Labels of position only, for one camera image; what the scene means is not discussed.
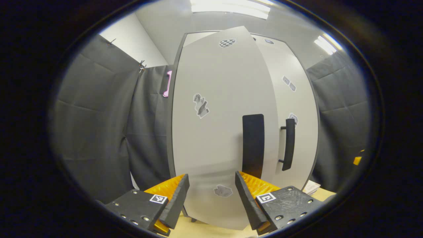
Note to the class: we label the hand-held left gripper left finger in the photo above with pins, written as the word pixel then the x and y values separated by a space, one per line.
pixel 175 206

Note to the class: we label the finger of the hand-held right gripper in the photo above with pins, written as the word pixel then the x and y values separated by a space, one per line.
pixel 357 160

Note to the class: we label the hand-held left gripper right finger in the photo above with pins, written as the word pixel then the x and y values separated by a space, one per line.
pixel 246 202

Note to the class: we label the grey cabinet door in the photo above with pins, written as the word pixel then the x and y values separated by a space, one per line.
pixel 214 138
pixel 300 99

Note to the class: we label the grey cabinet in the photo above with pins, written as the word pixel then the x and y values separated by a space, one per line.
pixel 170 132

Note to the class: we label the beige cover book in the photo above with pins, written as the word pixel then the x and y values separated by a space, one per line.
pixel 311 187

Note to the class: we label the black backdrop cloth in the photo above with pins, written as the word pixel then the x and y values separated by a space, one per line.
pixel 92 132

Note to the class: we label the small ceiling light panel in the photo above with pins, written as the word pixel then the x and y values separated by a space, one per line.
pixel 327 43

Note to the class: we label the large ceiling light panel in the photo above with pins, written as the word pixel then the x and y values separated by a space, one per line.
pixel 231 7

